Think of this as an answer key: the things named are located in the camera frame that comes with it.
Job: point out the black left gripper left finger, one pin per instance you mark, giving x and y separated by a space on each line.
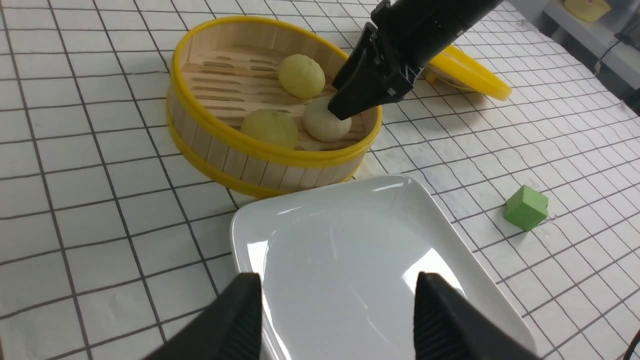
230 328

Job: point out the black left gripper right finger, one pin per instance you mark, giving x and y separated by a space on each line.
447 327

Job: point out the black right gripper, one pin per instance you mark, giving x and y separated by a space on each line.
383 67

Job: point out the beige steamed bun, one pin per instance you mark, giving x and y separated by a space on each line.
321 124

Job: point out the pale yellow steamed bun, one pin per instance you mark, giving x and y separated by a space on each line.
272 127

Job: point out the white square ceramic plate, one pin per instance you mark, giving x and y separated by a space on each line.
339 266

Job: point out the yellow rimmed bamboo steamer lid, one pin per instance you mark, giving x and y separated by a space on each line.
454 67

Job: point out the yellow rimmed bamboo steamer basket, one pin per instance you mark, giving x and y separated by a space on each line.
226 68

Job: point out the green wooden cube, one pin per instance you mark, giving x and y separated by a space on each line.
526 208

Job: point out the white grid tablecloth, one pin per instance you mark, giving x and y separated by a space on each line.
111 241

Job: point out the yellow container on shelf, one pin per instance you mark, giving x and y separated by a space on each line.
589 11

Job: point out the grey shelf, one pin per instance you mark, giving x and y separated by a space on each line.
597 38

